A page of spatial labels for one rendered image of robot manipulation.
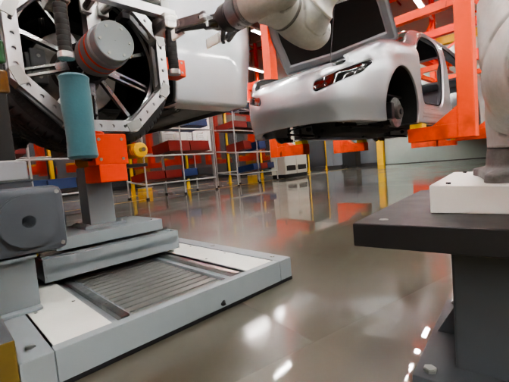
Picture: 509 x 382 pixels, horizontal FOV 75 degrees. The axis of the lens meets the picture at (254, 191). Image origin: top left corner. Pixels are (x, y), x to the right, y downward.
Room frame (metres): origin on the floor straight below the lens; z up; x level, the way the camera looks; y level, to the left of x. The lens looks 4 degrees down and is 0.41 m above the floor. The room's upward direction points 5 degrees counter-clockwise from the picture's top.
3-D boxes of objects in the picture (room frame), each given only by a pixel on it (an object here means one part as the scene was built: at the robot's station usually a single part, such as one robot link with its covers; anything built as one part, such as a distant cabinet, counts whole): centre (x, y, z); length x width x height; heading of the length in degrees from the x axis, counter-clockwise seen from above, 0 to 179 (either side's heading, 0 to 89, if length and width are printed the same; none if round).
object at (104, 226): (1.35, 0.65, 0.32); 0.40 x 0.30 x 0.28; 134
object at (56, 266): (1.35, 0.64, 0.13); 0.50 x 0.36 x 0.10; 134
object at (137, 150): (1.39, 0.51, 0.51); 0.29 x 0.06 x 0.06; 44
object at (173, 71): (1.18, 0.24, 0.83); 0.04 x 0.04 x 0.16
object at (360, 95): (5.31, -2.17, 1.49); 4.95 x 1.86 x 1.59; 134
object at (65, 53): (0.94, 0.48, 0.83); 0.04 x 0.04 x 0.16
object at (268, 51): (5.35, -0.61, 1.75); 0.68 x 0.16 x 2.45; 44
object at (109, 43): (1.18, 0.48, 0.85); 0.21 x 0.14 x 0.14; 44
